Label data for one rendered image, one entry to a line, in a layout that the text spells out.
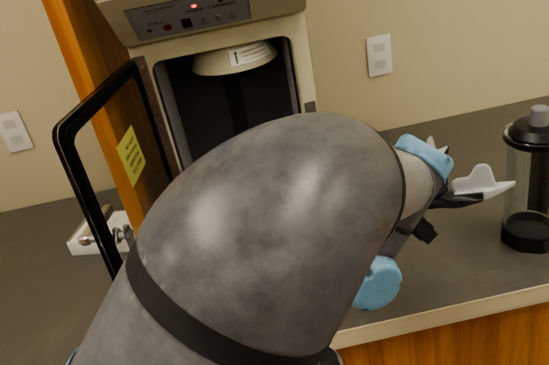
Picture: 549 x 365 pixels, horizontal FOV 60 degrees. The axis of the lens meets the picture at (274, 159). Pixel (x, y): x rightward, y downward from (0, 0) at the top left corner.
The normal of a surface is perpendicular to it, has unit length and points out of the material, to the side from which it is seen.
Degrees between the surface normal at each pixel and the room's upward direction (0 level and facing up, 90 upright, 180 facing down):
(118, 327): 51
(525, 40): 90
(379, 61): 90
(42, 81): 90
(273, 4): 135
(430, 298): 0
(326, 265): 72
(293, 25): 90
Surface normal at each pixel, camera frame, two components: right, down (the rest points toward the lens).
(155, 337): -0.39, -0.03
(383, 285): 0.37, 0.39
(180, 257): -0.40, -0.28
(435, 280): -0.17, -0.87
